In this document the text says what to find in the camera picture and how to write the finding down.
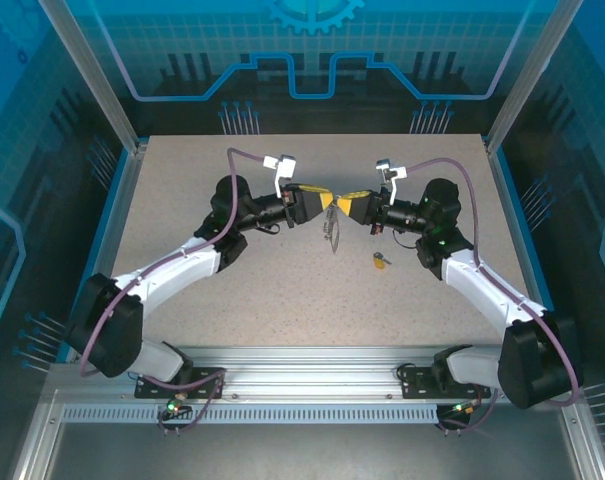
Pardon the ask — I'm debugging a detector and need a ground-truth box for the black carabiner with key rings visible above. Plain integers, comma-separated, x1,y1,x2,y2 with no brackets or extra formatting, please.
321,197,346,254

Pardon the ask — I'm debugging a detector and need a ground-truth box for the small lit connector board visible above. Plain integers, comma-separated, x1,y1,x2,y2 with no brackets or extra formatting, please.
162,394,192,420
441,398,484,419

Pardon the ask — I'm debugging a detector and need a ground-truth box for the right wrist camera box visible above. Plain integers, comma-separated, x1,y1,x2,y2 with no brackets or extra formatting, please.
375,158,409,206

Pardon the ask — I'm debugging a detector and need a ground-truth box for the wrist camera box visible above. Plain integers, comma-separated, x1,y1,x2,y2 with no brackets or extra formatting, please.
375,158,409,206
263,153,299,199

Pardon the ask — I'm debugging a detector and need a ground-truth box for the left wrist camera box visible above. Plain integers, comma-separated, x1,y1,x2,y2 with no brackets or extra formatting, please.
263,153,299,199

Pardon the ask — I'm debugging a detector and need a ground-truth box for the aluminium table side rail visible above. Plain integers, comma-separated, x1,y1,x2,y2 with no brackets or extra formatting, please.
485,139,576,364
64,142,149,362

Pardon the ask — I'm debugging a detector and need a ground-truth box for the aluminium mounting rail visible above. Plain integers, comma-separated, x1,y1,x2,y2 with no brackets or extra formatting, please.
46,344,583,404

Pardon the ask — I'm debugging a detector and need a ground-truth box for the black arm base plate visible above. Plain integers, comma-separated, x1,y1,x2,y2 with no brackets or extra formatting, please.
134,367,227,400
400,363,492,400

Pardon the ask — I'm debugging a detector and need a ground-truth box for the aluminium frame post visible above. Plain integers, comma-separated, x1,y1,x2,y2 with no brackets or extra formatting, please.
35,0,151,154
484,0,586,154

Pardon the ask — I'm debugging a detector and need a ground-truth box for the slotted grey cable duct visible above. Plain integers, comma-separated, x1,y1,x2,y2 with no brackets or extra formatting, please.
60,405,441,425

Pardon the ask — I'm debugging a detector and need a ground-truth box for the grey metal lower frame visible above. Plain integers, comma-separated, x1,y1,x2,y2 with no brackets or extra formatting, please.
11,389,605,480

